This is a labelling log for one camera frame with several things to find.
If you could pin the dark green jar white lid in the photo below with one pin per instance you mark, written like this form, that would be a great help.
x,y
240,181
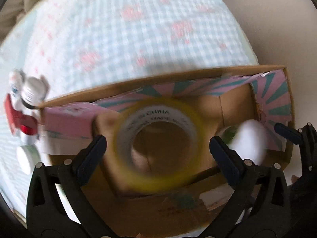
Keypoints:
x,y
248,139

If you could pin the white pill bottle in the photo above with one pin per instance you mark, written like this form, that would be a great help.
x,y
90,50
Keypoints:
x,y
16,82

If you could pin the yellow clear tape roll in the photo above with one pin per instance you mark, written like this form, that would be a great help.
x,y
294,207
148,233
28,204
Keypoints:
x,y
158,145

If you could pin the person's right hand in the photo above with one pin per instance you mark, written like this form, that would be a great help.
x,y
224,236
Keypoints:
x,y
294,179

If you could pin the black jar silver lid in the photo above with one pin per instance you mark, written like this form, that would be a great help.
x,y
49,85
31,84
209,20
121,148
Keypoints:
x,y
34,91

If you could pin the red silver small jar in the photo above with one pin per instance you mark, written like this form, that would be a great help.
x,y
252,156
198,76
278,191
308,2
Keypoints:
x,y
28,134

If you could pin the red Marubi carton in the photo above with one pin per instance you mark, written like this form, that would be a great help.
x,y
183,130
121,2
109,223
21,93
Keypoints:
x,y
17,118

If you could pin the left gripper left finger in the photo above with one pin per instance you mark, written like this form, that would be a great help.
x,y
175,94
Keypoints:
x,y
45,214

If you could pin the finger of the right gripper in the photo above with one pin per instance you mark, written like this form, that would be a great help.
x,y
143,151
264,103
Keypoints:
x,y
288,133

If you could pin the blue checked floral bedsheet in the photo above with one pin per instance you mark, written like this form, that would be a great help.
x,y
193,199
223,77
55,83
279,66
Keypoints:
x,y
81,44

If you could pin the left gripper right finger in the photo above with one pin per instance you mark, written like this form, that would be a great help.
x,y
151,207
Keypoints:
x,y
259,205

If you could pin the cardboard box pink lining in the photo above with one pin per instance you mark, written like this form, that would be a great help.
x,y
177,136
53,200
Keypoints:
x,y
222,97

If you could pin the light green jar white lid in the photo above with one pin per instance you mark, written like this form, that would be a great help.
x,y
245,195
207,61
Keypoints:
x,y
27,157

